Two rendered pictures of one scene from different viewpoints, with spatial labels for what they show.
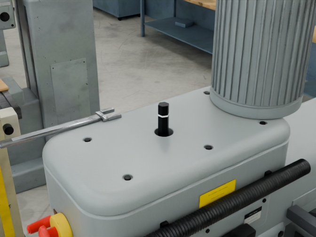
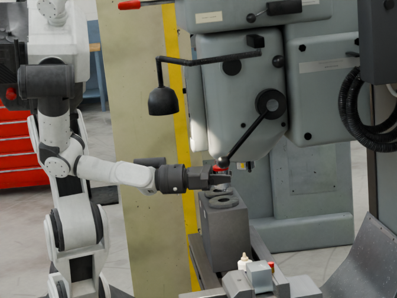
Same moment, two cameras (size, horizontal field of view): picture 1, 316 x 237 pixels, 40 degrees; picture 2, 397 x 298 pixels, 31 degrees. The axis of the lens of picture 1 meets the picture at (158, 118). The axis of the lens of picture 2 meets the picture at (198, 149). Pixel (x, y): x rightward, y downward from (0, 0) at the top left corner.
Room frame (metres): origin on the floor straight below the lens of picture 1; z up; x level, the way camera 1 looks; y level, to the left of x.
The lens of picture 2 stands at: (-0.85, -0.75, 1.77)
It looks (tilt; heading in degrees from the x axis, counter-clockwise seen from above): 14 degrees down; 29
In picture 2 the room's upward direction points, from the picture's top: 6 degrees counter-clockwise
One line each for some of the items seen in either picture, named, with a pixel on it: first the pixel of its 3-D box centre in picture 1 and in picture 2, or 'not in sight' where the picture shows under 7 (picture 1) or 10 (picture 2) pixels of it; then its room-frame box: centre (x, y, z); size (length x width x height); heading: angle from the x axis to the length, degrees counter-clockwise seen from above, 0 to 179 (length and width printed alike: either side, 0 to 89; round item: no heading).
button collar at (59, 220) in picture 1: (61, 229); not in sight; (0.60, 0.18, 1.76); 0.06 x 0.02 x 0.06; 35
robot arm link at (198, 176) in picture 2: not in sight; (190, 178); (0.94, 0.27, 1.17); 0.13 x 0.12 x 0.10; 20
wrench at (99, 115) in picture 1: (61, 127); not in sight; (0.74, 0.19, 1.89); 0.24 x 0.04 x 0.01; 122
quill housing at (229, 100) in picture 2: not in sight; (241, 92); (0.73, -0.02, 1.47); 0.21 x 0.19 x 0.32; 35
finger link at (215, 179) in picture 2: not in sight; (220, 179); (0.94, 0.17, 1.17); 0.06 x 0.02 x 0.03; 110
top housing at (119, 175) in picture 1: (169, 162); not in sight; (0.74, -0.02, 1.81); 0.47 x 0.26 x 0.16; 125
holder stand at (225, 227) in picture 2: not in sight; (224, 226); (1.01, 0.21, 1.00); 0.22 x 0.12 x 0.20; 35
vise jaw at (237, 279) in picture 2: not in sight; (238, 287); (0.65, 0.00, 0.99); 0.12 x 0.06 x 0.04; 37
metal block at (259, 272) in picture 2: not in sight; (259, 277); (0.68, -0.05, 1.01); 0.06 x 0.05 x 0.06; 37
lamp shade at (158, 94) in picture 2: not in sight; (162, 99); (0.58, 0.12, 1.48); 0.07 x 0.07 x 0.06
